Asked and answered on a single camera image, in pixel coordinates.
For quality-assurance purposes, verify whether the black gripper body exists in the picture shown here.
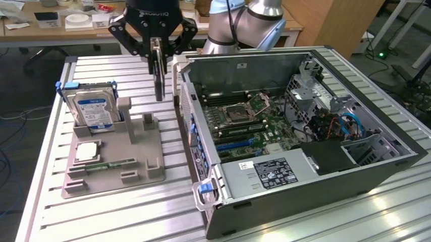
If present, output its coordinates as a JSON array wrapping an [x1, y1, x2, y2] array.
[[123, 0, 183, 55]]

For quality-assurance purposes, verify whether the low profile graphics card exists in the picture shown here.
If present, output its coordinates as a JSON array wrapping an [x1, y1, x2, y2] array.
[[149, 37, 168, 102]]

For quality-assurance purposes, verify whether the stack of white papers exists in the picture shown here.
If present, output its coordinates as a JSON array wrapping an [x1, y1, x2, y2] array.
[[196, 11, 211, 31]]

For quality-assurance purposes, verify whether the white labelled box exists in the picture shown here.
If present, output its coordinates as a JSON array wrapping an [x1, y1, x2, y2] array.
[[91, 14, 112, 30]]

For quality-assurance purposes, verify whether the brown cardboard box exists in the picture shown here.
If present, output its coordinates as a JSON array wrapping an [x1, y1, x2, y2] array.
[[195, 0, 211, 18]]

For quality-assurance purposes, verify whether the red package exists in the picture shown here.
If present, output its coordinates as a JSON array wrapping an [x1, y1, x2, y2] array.
[[96, 3, 117, 14]]

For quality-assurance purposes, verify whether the white round container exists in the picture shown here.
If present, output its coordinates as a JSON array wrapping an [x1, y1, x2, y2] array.
[[64, 14, 95, 32]]

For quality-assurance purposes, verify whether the white box black top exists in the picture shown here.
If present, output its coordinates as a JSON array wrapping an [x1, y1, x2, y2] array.
[[33, 12, 63, 29]]

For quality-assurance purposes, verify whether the blue disk caddy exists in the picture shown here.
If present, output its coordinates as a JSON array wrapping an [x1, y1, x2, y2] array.
[[53, 79, 119, 127]]

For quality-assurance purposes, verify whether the wooden desk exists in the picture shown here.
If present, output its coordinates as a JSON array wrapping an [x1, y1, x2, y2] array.
[[119, 0, 304, 48], [0, 0, 121, 48]]

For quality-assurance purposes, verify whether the black office chair base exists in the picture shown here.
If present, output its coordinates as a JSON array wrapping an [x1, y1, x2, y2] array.
[[18, 44, 101, 75]]

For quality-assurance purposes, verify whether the white paper slip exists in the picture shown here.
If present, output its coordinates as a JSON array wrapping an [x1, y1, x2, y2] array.
[[4, 22, 30, 30]]

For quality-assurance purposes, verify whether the silver hard disk blue label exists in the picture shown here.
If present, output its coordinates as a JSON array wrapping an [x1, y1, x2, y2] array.
[[64, 85, 115, 134]]

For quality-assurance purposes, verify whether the clear plastic bag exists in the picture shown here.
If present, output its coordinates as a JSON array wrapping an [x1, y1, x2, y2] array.
[[0, 0, 34, 21]]

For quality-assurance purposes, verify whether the CPU socket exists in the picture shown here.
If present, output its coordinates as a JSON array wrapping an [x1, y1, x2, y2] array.
[[220, 102, 256, 125]]

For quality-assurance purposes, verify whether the metal socket cover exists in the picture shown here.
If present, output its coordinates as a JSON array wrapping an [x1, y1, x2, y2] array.
[[247, 92, 271, 119]]

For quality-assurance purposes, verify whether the tall metal disk bay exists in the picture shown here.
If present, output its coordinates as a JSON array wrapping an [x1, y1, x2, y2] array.
[[284, 59, 339, 122]]

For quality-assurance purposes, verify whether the black expansion slot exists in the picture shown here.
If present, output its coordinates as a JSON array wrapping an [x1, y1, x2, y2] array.
[[215, 136, 256, 144]]

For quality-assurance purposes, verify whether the wooden cabinet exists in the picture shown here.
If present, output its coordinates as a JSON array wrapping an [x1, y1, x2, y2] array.
[[285, 0, 387, 59]]

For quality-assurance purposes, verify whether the grey parts rack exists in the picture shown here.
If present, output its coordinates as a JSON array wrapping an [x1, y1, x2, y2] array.
[[60, 96, 167, 200]]

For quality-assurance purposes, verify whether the green motherboard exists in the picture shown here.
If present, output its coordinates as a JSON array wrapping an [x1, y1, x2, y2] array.
[[193, 84, 304, 163]]

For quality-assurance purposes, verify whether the silver CPU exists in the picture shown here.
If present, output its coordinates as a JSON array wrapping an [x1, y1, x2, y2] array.
[[75, 143, 99, 162]]

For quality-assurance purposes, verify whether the silver chipset heat sink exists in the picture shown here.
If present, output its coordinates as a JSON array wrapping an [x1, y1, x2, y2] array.
[[265, 143, 288, 154]]

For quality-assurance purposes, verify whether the grey power supply unit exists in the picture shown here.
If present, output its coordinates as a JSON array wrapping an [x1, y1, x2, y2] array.
[[219, 148, 320, 200]]

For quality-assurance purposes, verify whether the black plastic cover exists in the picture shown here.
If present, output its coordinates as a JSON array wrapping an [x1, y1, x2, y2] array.
[[300, 139, 360, 176]]

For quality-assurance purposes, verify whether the black floor stand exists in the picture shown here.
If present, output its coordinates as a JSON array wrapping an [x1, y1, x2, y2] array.
[[389, 64, 431, 111]]

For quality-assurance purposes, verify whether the low metal disk bay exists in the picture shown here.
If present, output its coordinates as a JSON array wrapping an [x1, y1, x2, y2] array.
[[340, 133, 407, 167]]

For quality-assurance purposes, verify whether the black open PC case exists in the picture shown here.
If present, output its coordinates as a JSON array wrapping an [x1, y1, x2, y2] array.
[[171, 49, 428, 240]]

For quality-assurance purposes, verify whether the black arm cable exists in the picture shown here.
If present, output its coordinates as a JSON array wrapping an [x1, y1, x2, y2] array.
[[225, 0, 243, 50]]

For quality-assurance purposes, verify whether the black internal wire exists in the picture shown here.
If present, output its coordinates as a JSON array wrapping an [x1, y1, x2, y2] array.
[[288, 118, 319, 142]]

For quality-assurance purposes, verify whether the thin red wire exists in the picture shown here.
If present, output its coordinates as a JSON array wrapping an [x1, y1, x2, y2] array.
[[328, 117, 339, 138]]

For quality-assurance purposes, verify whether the blue data wire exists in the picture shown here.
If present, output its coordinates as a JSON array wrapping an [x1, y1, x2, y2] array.
[[339, 113, 365, 138]]

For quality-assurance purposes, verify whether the white desk frame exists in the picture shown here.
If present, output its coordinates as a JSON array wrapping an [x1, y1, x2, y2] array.
[[367, 0, 431, 69]]

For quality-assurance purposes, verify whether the blue floor cable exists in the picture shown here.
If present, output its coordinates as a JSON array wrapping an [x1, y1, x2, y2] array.
[[0, 120, 24, 220]]

